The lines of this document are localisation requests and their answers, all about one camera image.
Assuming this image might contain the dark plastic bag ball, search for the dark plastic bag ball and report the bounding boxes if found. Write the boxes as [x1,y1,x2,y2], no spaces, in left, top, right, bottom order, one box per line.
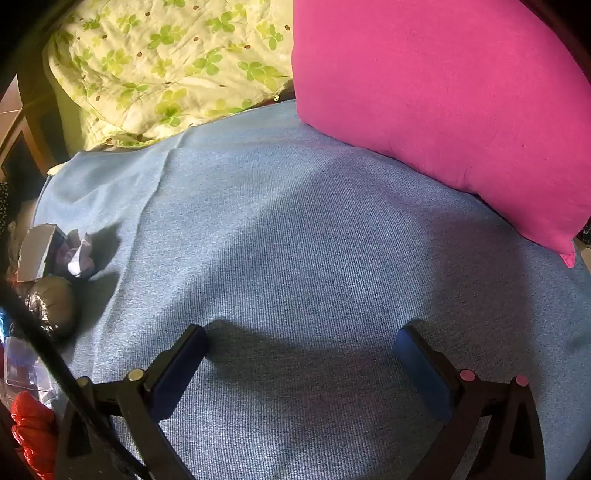
[18,275,77,342]

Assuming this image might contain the green floral quilt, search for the green floral quilt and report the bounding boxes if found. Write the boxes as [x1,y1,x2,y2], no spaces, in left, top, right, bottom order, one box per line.
[44,0,296,148]

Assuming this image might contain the clear plastic wrapper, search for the clear plastic wrapper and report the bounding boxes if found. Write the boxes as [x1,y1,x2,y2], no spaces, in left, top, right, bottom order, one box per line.
[2,337,56,402]

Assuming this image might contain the red plastic bag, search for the red plastic bag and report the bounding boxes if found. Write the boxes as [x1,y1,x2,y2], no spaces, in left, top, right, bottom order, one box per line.
[10,392,58,478]

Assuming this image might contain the pink pillow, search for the pink pillow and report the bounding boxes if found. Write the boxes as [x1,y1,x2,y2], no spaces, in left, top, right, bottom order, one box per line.
[291,0,591,269]

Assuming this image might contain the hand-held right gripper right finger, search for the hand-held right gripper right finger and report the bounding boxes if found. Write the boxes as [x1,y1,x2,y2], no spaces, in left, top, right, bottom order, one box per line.
[394,324,546,480]

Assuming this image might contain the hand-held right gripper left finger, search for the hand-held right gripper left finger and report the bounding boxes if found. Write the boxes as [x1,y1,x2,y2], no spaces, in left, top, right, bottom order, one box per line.
[54,324,209,480]

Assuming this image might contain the small white cardboard box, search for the small white cardboard box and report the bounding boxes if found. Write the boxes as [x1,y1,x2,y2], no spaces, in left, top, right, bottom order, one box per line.
[16,224,70,283]

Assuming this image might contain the wooden bed frame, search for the wooden bed frame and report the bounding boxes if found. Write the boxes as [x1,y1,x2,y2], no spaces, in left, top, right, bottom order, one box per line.
[0,69,65,174]

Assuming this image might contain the purple white wrapper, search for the purple white wrapper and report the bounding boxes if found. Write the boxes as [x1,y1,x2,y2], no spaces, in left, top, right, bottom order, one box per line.
[67,233,98,279]

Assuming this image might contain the blue blanket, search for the blue blanket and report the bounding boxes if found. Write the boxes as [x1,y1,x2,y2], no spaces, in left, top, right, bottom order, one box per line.
[32,100,591,480]

